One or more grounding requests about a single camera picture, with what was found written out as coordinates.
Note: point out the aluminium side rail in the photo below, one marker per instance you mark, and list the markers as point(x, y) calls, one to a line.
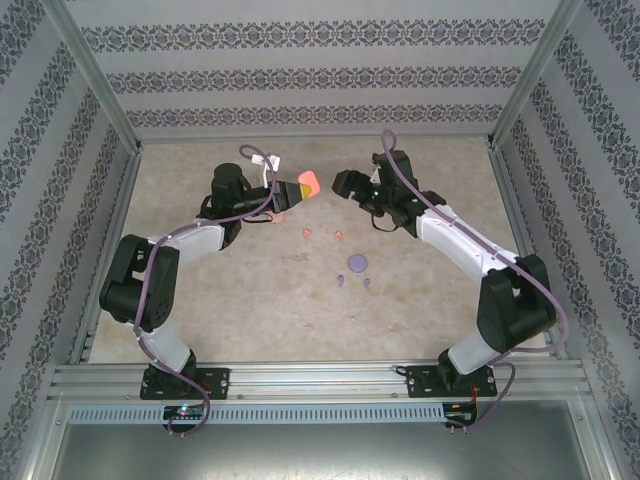
point(124, 200)
point(510, 200)

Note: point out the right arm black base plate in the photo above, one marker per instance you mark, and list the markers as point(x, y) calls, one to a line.
point(417, 382)

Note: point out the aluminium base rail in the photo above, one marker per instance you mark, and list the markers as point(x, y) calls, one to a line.
point(310, 380)

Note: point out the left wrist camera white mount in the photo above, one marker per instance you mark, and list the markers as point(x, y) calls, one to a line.
point(275, 161)

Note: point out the grey metal sheet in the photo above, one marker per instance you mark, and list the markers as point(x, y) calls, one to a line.
point(320, 450)

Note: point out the small circuit board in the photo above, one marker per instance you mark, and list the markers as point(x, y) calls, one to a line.
point(457, 414)
point(182, 411)

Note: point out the left small circuit board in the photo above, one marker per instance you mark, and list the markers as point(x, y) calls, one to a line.
point(182, 411)

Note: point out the coral rectangular charging case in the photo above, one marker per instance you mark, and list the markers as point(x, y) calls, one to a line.
point(307, 177)

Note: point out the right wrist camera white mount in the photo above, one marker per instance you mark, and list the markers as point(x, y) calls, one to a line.
point(375, 175)

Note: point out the pink round charging case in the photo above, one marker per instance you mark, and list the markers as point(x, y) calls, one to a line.
point(278, 218)

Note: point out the aluminium frame post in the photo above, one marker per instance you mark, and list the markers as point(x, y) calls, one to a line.
point(100, 85)
point(535, 75)

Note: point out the purple round charging case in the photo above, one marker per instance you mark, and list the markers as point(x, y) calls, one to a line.
point(359, 263)

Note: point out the aluminium frame strut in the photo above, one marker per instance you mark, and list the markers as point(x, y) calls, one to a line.
point(595, 440)
point(40, 440)

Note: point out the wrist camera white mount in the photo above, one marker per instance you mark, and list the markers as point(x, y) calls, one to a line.
point(375, 175)
point(275, 161)

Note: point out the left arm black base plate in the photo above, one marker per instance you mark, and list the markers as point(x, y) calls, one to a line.
point(217, 382)

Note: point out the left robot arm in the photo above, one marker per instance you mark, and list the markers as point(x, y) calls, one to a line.
point(135, 280)

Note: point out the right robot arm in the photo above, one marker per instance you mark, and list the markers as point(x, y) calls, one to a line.
point(515, 310)

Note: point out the right small circuit board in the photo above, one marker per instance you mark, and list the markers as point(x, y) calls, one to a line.
point(457, 414)

